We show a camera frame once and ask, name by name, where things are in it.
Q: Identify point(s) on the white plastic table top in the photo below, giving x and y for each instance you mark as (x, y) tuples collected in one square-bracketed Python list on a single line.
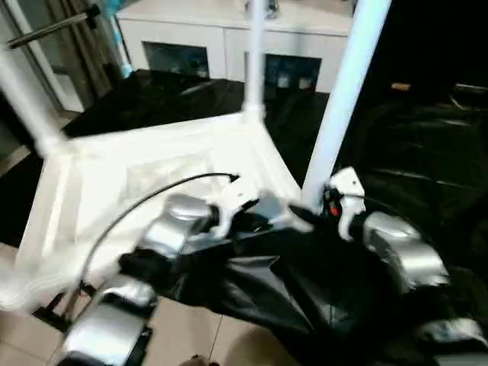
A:
[(114, 171)]

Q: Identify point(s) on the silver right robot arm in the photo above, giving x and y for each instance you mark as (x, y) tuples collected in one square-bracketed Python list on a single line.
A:
[(404, 244)]

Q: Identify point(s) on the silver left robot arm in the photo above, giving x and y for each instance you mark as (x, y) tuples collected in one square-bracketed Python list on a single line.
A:
[(171, 225)]

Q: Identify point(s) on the black plastic mat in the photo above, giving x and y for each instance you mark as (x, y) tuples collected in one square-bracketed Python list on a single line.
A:
[(419, 152)]

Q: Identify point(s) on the small tan label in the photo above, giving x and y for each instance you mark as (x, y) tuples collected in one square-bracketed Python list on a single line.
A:
[(401, 86)]

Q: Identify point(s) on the dark horizontal bar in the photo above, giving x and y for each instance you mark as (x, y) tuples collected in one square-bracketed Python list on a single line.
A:
[(470, 88)]

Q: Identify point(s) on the white glass-door cabinet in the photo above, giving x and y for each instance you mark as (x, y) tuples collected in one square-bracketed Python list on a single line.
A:
[(228, 34)]

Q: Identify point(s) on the black fabric backdrop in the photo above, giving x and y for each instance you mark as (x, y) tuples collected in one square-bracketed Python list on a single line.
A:
[(431, 38)]

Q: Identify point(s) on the black bundle in clear bag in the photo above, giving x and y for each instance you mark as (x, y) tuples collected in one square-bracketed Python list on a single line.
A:
[(272, 7)]

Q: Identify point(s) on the teal printed plastic sheet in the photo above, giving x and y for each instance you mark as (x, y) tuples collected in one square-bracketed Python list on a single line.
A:
[(120, 42)]

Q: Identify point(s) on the grey metal tripod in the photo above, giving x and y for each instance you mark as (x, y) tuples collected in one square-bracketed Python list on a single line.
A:
[(57, 42)]

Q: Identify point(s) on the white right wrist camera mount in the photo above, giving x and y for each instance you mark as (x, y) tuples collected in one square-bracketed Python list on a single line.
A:
[(348, 183)]

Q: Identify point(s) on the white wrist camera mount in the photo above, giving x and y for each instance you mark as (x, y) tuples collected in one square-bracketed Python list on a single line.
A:
[(348, 183), (236, 198)]

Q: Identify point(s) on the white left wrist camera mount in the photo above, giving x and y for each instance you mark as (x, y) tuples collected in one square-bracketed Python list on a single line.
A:
[(236, 198)]

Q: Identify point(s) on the black folding table frame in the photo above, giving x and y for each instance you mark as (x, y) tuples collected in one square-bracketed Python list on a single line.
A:
[(57, 309)]

